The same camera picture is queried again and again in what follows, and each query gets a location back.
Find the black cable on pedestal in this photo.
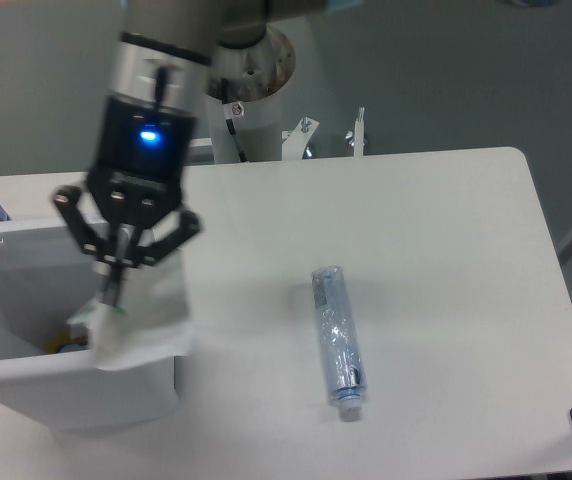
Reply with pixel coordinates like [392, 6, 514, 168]
[219, 77, 248, 164]

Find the clear plastic bottle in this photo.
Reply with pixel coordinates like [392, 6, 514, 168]
[311, 265, 367, 422]

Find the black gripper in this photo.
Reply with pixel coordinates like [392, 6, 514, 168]
[52, 95, 201, 306]

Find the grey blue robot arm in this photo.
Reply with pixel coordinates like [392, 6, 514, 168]
[52, 1, 353, 306]

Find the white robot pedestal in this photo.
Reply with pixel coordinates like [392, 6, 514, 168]
[193, 24, 319, 164]

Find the trash inside can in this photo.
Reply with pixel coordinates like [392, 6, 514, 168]
[45, 322, 89, 354]

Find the white trash can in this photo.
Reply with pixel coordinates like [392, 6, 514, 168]
[0, 218, 178, 430]

